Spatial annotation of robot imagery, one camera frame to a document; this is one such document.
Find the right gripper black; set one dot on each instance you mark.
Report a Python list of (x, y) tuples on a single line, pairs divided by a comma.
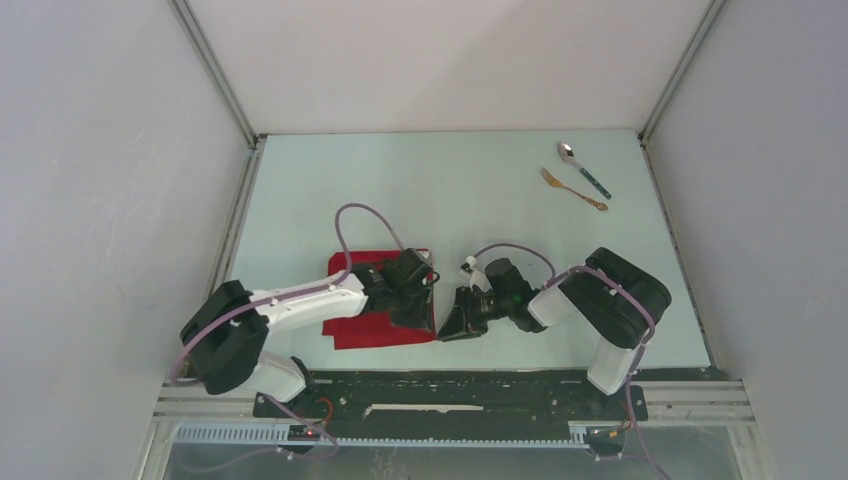
[(456, 325)]

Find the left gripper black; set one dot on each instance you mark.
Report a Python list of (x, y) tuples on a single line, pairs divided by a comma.
[(419, 318)]

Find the red cloth napkin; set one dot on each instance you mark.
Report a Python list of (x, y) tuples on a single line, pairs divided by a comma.
[(372, 330)]

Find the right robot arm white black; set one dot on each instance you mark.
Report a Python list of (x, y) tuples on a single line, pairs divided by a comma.
[(619, 300)]

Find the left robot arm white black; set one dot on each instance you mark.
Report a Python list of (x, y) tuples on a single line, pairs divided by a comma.
[(225, 340)]

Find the gold fork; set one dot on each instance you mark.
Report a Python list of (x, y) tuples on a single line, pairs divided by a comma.
[(557, 184)]

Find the left corner aluminium profile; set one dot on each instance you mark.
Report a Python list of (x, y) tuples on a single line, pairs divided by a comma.
[(248, 161)]

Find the corner aluminium profile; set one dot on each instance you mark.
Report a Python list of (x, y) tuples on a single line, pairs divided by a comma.
[(706, 25), (248, 161)]

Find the right corner aluminium profile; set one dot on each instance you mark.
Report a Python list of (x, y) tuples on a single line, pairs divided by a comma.
[(706, 25)]

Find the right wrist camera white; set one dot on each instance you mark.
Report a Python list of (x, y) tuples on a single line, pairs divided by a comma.
[(476, 278)]

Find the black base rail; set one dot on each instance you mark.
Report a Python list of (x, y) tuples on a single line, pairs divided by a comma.
[(463, 406)]

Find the silver spoon blue handle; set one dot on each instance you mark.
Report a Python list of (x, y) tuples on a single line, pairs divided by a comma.
[(566, 153)]

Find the aluminium frame rail front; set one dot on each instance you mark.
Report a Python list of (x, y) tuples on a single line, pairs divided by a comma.
[(189, 413)]

